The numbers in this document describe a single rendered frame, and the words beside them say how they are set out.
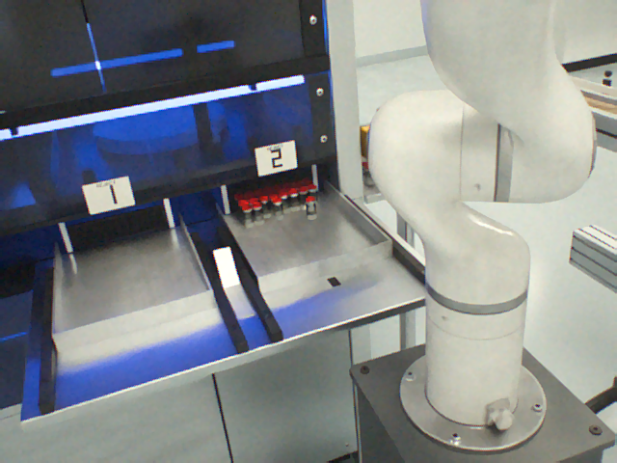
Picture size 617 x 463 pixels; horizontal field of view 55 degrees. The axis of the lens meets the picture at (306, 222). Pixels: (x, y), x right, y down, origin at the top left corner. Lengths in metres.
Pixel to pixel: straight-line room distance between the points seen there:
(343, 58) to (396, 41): 5.36
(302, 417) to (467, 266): 1.05
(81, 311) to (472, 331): 0.69
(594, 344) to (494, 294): 1.72
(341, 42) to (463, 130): 0.65
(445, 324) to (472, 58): 0.36
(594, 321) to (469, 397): 1.75
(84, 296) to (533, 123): 0.86
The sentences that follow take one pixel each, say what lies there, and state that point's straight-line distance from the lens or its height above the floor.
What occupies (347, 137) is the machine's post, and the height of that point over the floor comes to 1.03.
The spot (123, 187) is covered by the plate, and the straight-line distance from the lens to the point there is 1.19.
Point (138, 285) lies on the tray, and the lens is 1.14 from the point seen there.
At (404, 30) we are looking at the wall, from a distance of 6.61.
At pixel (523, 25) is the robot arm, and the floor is 1.38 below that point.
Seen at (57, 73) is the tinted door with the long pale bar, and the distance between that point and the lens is 1.14.
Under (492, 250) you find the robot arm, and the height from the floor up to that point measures 1.12.
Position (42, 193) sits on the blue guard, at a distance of 1.19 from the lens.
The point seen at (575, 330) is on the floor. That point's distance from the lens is 2.44.
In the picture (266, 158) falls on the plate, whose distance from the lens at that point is 1.22.
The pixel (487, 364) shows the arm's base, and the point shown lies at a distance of 0.75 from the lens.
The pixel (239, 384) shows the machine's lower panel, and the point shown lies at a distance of 1.50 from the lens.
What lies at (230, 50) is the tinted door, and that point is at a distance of 1.17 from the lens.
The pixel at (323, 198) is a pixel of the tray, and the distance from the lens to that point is 1.35.
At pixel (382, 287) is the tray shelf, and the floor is 0.88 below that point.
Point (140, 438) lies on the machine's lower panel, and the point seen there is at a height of 0.40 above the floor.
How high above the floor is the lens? 1.46
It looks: 27 degrees down
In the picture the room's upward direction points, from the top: 6 degrees counter-clockwise
